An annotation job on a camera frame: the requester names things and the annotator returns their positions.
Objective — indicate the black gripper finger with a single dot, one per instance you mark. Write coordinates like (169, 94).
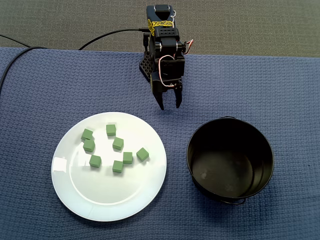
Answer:
(178, 97)
(160, 100)

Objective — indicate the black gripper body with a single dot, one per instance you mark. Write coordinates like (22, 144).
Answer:
(163, 90)

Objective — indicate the green cube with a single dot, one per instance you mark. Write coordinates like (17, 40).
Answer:
(142, 154)
(127, 157)
(117, 166)
(95, 161)
(89, 145)
(87, 134)
(118, 143)
(111, 129)

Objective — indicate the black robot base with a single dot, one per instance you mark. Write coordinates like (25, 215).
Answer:
(146, 66)

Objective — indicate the black metal bucket container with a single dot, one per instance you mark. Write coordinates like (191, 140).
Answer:
(250, 145)

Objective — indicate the white round plate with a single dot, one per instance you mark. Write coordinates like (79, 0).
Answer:
(112, 195)

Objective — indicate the blue waffle weave cloth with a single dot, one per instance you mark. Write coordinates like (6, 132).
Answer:
(37, 112)

